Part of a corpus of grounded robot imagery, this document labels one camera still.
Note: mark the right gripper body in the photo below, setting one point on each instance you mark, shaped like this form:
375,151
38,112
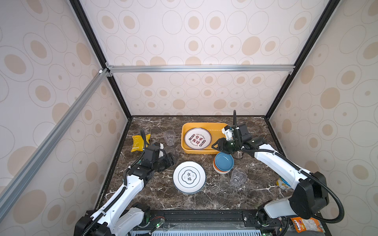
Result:
237,144

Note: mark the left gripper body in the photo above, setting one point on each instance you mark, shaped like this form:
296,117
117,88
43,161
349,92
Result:
154,170

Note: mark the white plate green flower outline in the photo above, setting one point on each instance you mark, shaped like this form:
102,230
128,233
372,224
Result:
189,177

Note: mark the white plate red characters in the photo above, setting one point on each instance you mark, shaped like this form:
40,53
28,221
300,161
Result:
197,138

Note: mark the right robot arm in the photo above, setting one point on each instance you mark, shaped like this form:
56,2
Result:
311,193

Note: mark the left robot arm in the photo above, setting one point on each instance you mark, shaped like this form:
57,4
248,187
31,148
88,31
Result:
111,219

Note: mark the clear cup near bin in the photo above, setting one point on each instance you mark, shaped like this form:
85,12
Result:
169,137

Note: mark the yellow plastic bin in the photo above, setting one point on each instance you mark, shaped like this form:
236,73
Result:
213,128

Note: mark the clear cup left front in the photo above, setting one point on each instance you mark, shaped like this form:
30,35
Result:
171,153

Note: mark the blue bowl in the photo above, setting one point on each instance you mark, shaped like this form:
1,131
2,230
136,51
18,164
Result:
224,161

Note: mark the yellow snack bag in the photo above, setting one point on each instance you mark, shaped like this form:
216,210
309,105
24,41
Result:
138,142

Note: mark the orange white bowl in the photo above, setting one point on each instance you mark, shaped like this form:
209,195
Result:
218,170

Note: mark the clear cup right front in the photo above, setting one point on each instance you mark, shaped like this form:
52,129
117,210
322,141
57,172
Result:
238,177

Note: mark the orange snack packet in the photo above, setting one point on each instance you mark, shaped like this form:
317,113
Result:
304,225

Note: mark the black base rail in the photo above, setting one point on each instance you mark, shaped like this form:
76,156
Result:
212,223

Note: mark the horizontal aluminium rail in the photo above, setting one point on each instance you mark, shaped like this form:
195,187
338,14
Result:
199,68

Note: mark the diagonal aluminium rail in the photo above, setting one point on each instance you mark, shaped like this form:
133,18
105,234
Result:
31,167

